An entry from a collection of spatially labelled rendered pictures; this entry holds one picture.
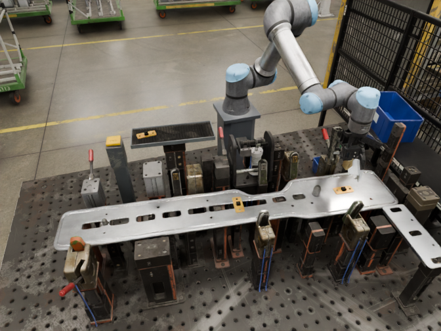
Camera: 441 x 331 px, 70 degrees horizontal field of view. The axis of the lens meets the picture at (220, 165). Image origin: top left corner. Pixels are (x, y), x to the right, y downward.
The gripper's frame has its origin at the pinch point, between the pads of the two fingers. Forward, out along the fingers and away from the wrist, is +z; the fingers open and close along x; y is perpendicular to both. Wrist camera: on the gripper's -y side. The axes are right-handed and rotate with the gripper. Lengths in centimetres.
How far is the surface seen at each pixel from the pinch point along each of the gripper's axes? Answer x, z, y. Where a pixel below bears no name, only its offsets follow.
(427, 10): -161, -13, -152
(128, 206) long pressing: -7, 10, 91
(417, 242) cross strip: 30.6, 11.7, -13.3
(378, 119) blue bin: -34.9, 1.3, -34.7
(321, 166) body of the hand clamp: -16.9, 11.5, 2.7
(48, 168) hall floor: -172, 108, 193
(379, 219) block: 16.6, 13.6, -7.4
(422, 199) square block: 16.1, 6.2, -23.6
